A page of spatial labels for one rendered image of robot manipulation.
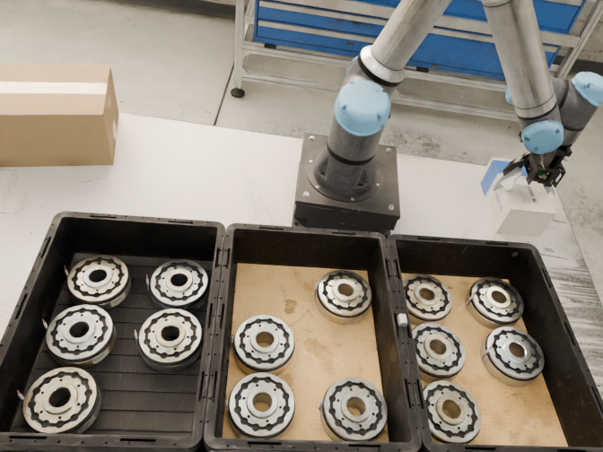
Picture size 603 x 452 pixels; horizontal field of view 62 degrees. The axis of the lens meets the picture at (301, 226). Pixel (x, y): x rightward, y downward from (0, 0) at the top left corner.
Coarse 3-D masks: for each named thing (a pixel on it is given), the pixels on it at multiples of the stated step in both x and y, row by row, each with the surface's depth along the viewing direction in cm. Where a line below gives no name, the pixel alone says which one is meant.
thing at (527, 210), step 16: (496, 160) 137; (496, 176) 134; (496, 192) 133; (512, 192) 129; (528, 192) 130; (544, 192) 131; (496, 208) 132; (512, 208) 125; (528, 208) 125; (544, 208) 126; (496, 224) 131; (512, 224) 129; (528, 224) 129; (544, 224) 129
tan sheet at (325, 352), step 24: (240, 264) 98; (240, 288) 94; (264, 288) 95; (288, 288) 96; (312, 288) 96; (240, 312) 91; (264, 312) 91; (288, 312) 92; (312, 312) 93; (312, 336) 89; (336, 336) 90; (360, 336) 91; (312, 360) 86; (336, 360) 87; (360, 360) 87; (288, 384) 83; (312, 384) 83; (264, 408) 80; (312, 408) 81; (288, 432) 78; (312, 432) 78; (384, 432) 79
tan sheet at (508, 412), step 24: (456, 288) 101; (456, 312) 97; (480, 336) 94; (480, 360) 90; (480, 384) 87; (504, 384) 88; (480, 408) 84; (504, 408) 85; (528, 408) 85; (552, 408) 86; (480, 432) 81; (504, 432) 82; (528, 432) 82; (552, 432) 83
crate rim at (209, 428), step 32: (256, 224) 92; (224, 256) 86; (384, 256) 91; (224, 288) 82; (224, 320) 78; (416, 416) 71; (224, 448) 65; (256, 448) 66; (288, 448) 66; (320, 448) 67; (352, 448) 67; (384, 448) 68; (416, 448) 68
